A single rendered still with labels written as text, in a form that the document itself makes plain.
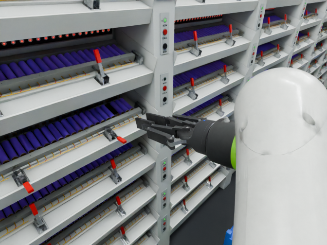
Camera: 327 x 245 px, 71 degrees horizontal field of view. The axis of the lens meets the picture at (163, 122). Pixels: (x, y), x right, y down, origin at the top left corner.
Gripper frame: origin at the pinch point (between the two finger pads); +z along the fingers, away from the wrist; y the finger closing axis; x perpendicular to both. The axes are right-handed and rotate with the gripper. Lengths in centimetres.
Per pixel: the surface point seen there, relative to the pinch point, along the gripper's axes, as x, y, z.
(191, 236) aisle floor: -96, 38, 27
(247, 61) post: 0, 85, 14
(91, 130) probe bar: -3.4, -7.8, 19.6
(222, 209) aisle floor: -97, 68, 24
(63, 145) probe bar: -4.0, -17.2, 19.4
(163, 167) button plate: -32.6, 18.9, 20.1
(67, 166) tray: -8.8, -19.1, 15.7
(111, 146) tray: -10.0, -4.2, 16.4
